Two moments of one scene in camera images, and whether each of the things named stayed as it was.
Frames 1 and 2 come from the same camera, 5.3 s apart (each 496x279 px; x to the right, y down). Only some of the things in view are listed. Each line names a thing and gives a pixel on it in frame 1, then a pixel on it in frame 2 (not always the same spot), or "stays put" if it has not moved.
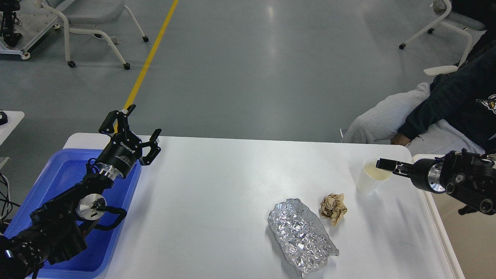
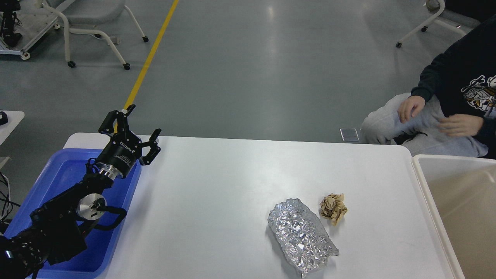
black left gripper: [123, 154] stays put
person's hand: [399, 139] -> [409, 107]
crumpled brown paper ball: [332, 207] stays put
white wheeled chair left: [92, 12] stays put
